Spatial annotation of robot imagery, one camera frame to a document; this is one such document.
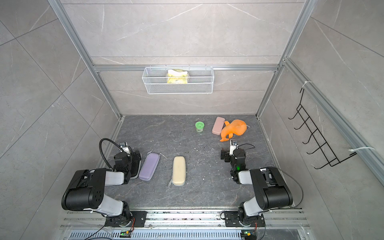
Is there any orange watering can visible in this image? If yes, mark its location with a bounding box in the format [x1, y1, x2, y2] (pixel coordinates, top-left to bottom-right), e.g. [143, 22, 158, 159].
[220, 120, 248, 142]

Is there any slotted metal base rail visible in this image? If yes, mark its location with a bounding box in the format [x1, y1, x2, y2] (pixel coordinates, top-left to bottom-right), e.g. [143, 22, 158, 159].
[57, 207, 314, 240]

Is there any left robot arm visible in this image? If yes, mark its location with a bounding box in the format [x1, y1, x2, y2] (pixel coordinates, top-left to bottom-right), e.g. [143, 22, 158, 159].
[61, 138, 142, 222]

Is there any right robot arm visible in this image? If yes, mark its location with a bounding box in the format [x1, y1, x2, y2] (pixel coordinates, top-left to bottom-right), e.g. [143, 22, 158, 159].
[221, 144, 304, 226]

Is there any aluminium cage frame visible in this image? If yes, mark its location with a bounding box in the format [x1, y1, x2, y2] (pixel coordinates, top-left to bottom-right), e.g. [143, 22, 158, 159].
[47, 0, 384, 187]

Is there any black zippered umbrella sleeve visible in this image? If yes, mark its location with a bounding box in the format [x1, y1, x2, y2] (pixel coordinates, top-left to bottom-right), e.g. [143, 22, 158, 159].
[131, 151, 142, 179]

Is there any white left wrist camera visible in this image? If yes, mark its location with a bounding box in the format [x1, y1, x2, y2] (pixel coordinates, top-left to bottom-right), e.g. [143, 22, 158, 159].
[119, 142, 133, 155]

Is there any green lidded jar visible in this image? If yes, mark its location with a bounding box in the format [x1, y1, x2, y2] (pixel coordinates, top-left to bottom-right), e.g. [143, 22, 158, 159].
[195, 121, 205, 133]

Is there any black wire hook rack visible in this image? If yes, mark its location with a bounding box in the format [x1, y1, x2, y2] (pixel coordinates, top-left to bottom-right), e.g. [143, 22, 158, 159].
[288, 88, 357, 170]

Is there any white wire wall basket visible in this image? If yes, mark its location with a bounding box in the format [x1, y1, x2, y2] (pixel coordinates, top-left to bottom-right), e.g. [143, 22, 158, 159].
[142, 67, 215, 95]

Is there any yellow white pouch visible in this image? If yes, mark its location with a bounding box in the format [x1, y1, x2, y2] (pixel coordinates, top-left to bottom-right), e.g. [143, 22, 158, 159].
[167, 70, 189, 84]

